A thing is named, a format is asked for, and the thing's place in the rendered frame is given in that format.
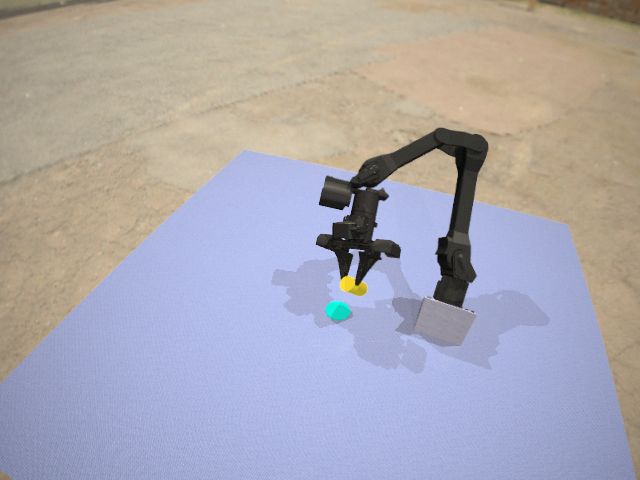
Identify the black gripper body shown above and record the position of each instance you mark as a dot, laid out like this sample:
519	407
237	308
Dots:
376	247

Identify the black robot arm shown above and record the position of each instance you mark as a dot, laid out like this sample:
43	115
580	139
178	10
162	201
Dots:
453	251

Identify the cyan flat circle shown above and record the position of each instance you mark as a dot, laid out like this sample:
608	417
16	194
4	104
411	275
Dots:
338	310

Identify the yellow cylinder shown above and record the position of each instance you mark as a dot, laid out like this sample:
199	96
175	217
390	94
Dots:
348	285

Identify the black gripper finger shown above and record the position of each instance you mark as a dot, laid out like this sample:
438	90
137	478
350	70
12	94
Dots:
367	261
344	260

